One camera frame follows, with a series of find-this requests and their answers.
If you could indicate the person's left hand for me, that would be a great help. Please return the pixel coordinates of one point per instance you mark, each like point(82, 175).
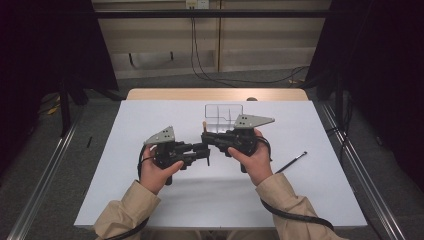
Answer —
point(153, 176)

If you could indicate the aluminium floor rail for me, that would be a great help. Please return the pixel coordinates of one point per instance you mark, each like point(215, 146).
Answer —
point(43, 180)
point(366, 180)

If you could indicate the person's right hand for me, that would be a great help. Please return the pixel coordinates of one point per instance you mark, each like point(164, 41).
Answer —
point(258, 165)

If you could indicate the small yellow object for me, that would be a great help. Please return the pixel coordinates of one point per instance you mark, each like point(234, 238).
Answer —
point(53, 108)

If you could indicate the black curtain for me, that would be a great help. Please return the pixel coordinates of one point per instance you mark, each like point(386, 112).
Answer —
point(40, 50)
point(383, 66)

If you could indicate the white wall socket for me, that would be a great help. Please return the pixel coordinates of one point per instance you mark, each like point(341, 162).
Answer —
point(197, 4)

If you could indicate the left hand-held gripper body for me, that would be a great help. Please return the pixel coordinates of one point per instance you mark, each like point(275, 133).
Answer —
point(163, 136)

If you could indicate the silver ferrule makeup brush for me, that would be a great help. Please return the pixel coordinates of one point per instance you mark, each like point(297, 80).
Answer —
point(290, 163)

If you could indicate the clear acrylic organizer box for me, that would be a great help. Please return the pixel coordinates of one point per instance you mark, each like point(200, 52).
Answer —
point(220, 111)

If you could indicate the white table cover sheet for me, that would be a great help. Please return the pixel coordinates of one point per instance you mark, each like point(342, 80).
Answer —
point(216, 200)

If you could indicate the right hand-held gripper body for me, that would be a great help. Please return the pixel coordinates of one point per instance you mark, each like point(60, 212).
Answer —
point(250, 121)

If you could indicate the black metal frame bar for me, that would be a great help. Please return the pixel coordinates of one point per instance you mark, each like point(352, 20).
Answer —
point(213, 13)

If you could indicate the black wall bracket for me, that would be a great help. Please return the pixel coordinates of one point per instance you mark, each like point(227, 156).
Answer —
point(131, 60)
point(172, 56)

